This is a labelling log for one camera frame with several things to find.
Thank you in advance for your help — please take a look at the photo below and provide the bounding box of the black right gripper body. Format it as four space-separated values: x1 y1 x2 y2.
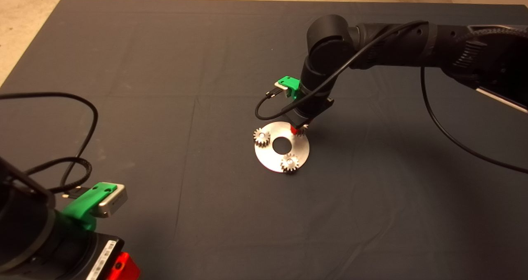
282 94 335 128

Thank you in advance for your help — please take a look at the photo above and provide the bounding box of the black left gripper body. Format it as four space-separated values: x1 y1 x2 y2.
49 231 125 280

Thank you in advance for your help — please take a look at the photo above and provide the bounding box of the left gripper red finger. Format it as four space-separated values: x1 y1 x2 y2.
106 252 141 280

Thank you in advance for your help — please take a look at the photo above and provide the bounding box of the bright steel planetary gear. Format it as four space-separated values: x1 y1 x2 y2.
253 127 271 147

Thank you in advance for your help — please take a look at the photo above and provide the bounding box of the round metal carrier plate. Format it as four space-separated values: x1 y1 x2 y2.
254 121 310 173

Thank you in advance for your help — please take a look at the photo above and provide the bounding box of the dark grey table cloth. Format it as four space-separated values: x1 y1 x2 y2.
0 0 528 280

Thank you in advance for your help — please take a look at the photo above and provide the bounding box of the right green camera mount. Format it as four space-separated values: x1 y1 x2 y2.
277 76 302 101

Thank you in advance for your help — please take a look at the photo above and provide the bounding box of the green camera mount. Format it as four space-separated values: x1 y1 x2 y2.
277 76 302 101
60 182 117 231

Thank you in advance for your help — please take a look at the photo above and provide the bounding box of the black right camera cable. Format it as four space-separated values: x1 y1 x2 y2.
255 20 528 174

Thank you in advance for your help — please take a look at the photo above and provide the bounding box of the left green camera mount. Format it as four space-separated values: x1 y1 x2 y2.
60 182 117 231

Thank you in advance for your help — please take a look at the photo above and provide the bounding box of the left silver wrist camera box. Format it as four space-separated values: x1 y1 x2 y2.
97 183 128 219

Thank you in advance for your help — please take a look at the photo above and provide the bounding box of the braided black left camera cable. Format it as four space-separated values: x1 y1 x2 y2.
25 157 92 200

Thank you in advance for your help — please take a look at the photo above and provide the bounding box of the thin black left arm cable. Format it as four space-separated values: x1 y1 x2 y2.
0 92 99 188

